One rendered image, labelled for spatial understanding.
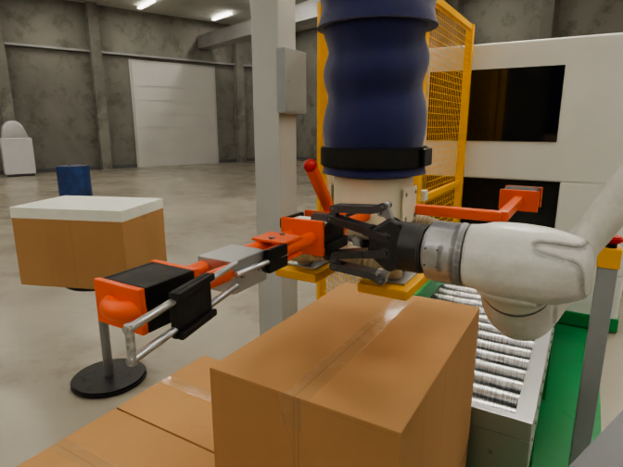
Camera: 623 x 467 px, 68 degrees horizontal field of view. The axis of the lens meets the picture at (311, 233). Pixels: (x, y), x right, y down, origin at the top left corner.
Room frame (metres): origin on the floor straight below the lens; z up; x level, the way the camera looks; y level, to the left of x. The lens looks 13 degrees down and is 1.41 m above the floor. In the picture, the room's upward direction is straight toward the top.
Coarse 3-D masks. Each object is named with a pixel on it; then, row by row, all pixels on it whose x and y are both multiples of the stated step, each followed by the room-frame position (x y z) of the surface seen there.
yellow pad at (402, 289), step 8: (408, 272) 0.87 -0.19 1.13; (368, 280) 0.85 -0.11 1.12; (392, 280) 0.83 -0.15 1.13; (400, 280) 0.83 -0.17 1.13; (408, 280) 0.83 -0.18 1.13; (416, 280) 0.85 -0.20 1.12; (424, 280) 0.87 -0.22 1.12; (360, 288) 0.83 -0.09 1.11; (368, 288) 0.82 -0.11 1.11; (376, 288) 0.81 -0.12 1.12; (384, 288) 0.81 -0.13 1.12; (392, 288) 0.80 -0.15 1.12; (400, 288) 0.80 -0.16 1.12; (408, 288) 0.80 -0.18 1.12; (416, 288) 0.83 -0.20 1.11; (384, 296) 0.81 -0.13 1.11; (392, 296) 0.80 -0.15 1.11; (400, 296) 0.79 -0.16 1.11; (408, 296) 0.79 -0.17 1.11
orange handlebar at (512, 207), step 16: (416, 208) 0.98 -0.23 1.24; (432, 208) 0.97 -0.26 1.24; (448, 208) 0.95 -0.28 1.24; (464, 208) 0.94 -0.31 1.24; (480, 208) 0.93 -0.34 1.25; (512, 208) 0.94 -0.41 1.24; (256, 240) 0.69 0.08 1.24; (272, 240) 0.67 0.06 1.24; (288, 240) 0.67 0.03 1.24; (304, 240) 0.71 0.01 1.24; (288, 256) 0.68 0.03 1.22; (112, 304) 0.44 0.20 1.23; (128, 304) 0.44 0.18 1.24; (112, 320) 0.44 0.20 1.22; (128, 320) 0.44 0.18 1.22
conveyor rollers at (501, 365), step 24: (456, 288) 2.42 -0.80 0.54; (480, 312) 2.09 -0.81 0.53; (480, 336) 1.83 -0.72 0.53; (504, 336) 1.80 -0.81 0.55; (480, 360) 1.59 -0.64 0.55; (504, 360) 1.62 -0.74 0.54; (528, 360) 1.60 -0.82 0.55; (480, 384) 1.43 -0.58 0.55; (504, 384) 1.45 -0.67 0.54; (504, 408) 1.29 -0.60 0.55
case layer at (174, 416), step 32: (160, 384) 1.44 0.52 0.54; (192, 384) 1.44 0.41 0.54; (128, 416) 1.26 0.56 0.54; (160, 416) 1.26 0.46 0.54; (192, 416) 1.26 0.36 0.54; (64, 448) 1.11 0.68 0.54; (96, 448) 1.11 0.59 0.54; (128, 448) 1.11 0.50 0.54; (160, 448) 1.11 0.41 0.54; (192, 448) 1.11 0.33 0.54
